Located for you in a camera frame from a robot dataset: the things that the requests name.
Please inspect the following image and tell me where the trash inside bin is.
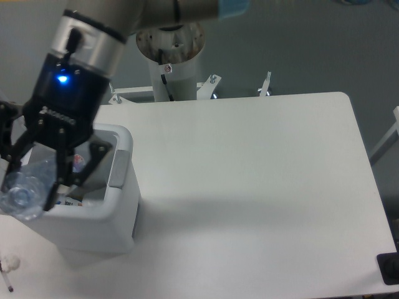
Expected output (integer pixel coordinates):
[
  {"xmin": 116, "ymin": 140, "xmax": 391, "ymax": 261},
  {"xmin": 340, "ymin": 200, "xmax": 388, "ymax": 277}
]
[{"xmin": 56, "ymin": 154, "xmax": 89, "ymax": 207}]

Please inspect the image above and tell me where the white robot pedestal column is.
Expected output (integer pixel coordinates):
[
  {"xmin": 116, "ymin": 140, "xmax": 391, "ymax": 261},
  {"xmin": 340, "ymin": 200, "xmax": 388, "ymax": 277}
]
[{"xmin": 136, "ymin": 22, "xmax": 205, "ymax": 84}]

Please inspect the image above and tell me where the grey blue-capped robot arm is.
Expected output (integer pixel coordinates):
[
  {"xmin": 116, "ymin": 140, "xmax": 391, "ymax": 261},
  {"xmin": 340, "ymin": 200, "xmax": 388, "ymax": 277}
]
[{"xmin": 1, "ymin": 1, "xmax": 249, "ymax": 220}]

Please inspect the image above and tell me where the white crumpled tissue ball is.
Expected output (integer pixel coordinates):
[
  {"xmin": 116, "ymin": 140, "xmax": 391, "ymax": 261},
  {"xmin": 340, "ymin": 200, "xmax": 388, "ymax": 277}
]
[{"xmin": 1, "ymin": 255, "xmax": 21, "ymax": 273}]

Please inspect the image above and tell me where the black device at table edge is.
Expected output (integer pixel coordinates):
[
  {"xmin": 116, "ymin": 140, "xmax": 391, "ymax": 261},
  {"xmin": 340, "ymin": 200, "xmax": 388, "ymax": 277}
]
[{"xmin": 377, "ymin": 252, "xmax": 398, "ymax": 285}]

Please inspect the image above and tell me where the clear plastic water bottle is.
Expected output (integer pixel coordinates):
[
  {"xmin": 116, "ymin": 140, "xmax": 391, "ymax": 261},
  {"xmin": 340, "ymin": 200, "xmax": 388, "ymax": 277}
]
[{"xmin": 1, "ymin": 158, "xmax": 56, "ymax": 221}]

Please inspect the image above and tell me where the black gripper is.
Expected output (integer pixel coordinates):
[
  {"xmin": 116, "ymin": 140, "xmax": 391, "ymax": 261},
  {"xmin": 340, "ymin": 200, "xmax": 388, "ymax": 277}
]
[{"xmin": 1, "ymin": 54, "xmax": 113, "ymax": 211}]

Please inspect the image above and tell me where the white pen black tip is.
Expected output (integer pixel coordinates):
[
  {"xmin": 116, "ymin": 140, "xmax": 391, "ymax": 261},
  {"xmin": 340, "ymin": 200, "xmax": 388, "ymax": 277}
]
[{"xmin": 0, "ymin": 263, "xmax": 14, "ymax": 293}]

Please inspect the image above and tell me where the white pedestal base frame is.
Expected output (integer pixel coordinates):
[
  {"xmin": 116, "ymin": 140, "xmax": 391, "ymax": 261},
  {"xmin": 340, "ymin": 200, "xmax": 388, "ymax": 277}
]
[{"xmin": 107, "ymin": 71, "xmax": 272, "ymax": 105}]

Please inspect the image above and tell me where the black cable on pedestal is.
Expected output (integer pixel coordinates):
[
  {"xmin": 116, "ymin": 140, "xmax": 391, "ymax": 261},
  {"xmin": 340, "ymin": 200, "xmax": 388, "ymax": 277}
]
[{"xmin": 157, "ymin": 48, "xmax": 175, "ymax": 102}]

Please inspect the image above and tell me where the white frame at right edge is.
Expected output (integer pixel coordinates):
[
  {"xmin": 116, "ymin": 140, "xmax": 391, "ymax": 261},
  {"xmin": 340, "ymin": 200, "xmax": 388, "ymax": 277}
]
[{"xmin": 368, "ymin": 106, "xmax": 398, "ymax": 166}]

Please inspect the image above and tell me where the white trash can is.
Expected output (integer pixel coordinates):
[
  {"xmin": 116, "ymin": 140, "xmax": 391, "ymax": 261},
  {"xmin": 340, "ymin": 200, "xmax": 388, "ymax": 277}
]
[{"xmin": 17, "ymin": 123, "xmax": 140, "ymax": 255}]

